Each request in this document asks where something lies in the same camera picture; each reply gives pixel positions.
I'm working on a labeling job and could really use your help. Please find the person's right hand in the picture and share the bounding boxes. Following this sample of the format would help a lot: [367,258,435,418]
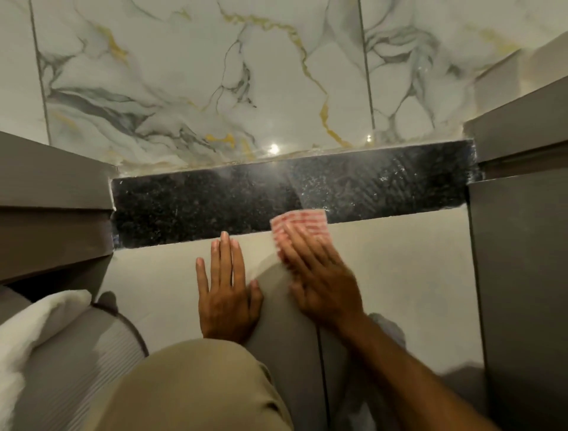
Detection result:
[275,222,367,333]

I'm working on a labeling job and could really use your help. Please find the person's left hand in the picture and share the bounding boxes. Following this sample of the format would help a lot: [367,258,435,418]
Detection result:
[196,231,264,345]

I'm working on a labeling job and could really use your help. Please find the red white checked cloth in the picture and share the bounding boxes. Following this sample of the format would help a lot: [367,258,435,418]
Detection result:
[269,209,330,263]

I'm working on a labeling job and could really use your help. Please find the person's right forearm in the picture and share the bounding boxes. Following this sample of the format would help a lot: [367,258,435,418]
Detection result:
[337,313,504,431]

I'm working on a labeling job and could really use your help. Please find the black granite threshold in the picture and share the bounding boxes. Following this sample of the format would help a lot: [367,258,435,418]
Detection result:
[110,139,483,250]

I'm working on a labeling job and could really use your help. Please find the person's khaki trouser leg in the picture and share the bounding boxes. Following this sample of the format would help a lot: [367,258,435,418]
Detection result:
[84,338,294,431]

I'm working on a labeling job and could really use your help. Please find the white towel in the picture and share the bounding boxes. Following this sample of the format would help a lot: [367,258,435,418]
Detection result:
[0,290,93,431]

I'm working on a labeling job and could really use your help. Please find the grey door frame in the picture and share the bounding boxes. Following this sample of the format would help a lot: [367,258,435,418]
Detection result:
[0,131,120,285]
[463,75,568,431]

